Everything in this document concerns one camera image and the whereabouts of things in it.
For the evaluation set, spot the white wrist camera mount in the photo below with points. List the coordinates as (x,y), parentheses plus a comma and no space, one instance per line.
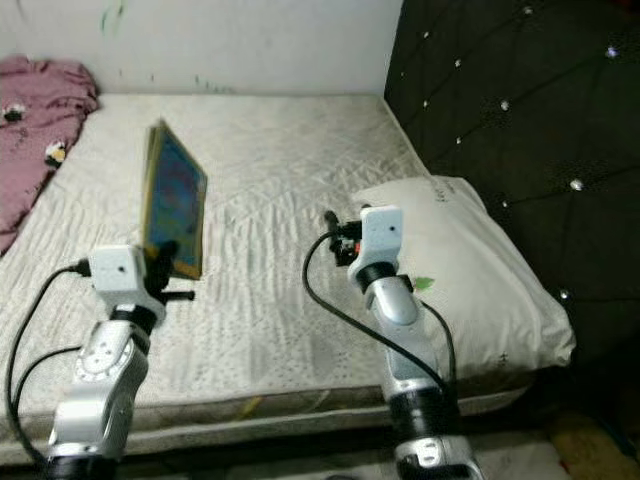
(382,235)
(115,275)

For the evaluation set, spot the white quilted mattress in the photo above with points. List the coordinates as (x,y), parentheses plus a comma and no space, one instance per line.
(280,300)

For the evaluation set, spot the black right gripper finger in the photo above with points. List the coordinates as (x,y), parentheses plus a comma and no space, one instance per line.
(366,207)
(331,224)

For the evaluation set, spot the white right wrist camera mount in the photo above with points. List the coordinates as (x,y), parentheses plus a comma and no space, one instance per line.
(382,235)

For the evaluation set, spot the black tufted headboard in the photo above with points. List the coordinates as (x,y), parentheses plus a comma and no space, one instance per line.
(510,100)

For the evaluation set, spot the white pillow green tree print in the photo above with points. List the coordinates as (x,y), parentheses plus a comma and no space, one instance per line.
(490,290)

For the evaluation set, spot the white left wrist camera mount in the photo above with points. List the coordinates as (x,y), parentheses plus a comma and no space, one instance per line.
(115,275)

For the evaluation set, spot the blue yellow picture book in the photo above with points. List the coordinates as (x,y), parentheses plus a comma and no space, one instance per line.
(175,200)

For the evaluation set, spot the purple cartoon print blanket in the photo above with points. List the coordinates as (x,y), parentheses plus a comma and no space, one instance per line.
(30,130)

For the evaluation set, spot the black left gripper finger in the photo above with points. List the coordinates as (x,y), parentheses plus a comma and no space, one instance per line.
(162,262)

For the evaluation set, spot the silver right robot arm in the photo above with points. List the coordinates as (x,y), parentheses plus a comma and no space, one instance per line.
(395,300)

